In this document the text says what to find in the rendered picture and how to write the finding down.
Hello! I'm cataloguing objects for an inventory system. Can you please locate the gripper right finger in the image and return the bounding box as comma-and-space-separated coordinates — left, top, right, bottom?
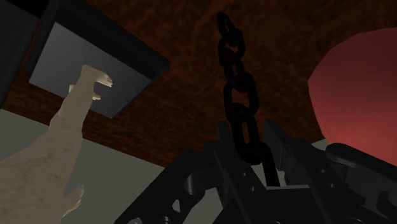
263, 118, 397, 224

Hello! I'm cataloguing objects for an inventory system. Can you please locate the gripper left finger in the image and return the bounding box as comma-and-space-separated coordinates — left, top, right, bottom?
114, 120, 249, 224

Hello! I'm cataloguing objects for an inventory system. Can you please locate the black chain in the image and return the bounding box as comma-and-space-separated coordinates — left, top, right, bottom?
216, 11, 271, 166

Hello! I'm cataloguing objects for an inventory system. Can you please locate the red rounded object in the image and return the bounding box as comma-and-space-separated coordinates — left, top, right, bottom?
307, 27, 397, 167

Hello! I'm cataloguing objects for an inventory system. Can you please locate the beige dinosaur figure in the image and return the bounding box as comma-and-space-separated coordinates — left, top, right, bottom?
0, 64, 114, 224

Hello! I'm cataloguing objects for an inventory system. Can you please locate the black framed grey window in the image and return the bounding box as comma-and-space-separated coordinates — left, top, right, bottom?
25, 0, 171, 119

